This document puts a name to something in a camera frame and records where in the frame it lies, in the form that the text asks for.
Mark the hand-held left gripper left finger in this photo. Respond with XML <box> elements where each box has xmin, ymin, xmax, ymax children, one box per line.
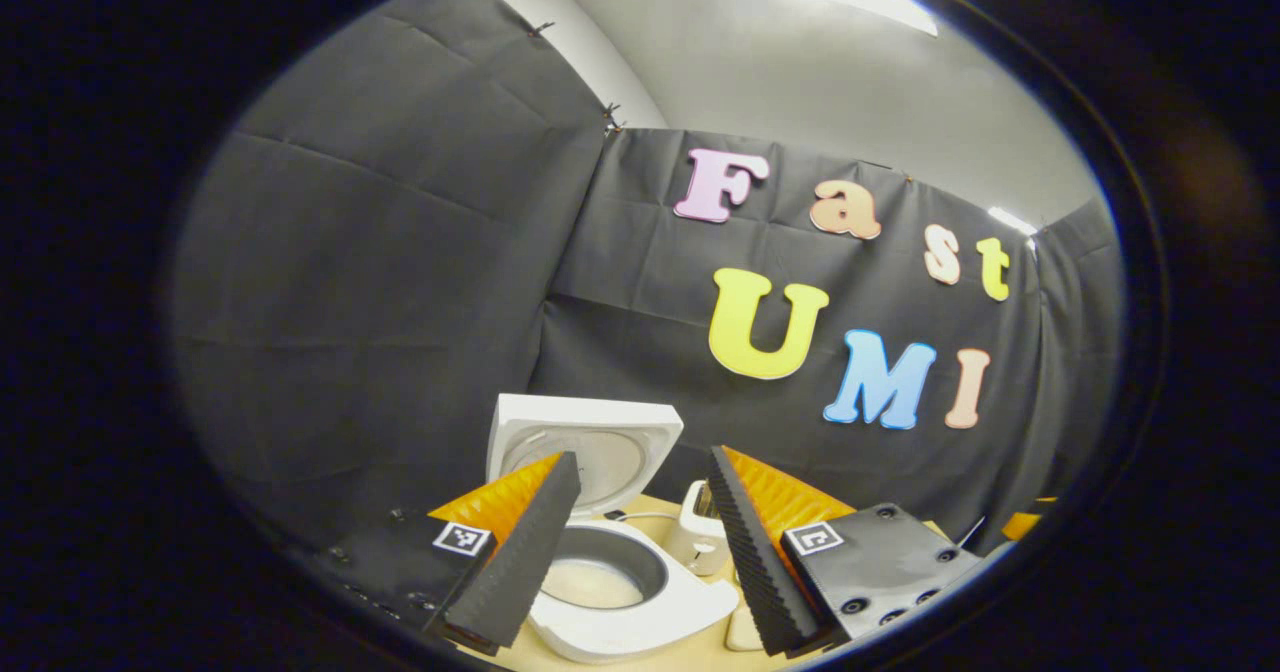
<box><xmin>300</xmin><ymin>452</ymin><xmax>583</xmax><ymax>653</ymax></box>

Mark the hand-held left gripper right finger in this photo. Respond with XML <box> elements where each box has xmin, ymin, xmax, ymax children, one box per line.
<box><xmin>708</xmin><ymin>445</ymin><xmax>986</xmax><ymax>658</ymax></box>

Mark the white rice cooker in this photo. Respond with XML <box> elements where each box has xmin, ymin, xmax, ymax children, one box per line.
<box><xmin>487</xmin><ymin>394</ymin><xmax>741</xmax><ymax>665</ymax></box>

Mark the white toaster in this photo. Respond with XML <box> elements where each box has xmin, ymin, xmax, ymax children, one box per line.
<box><xmin>680</xmin><ymin>479</ymin><xmax>731</xmax><ymax>578</ymax></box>

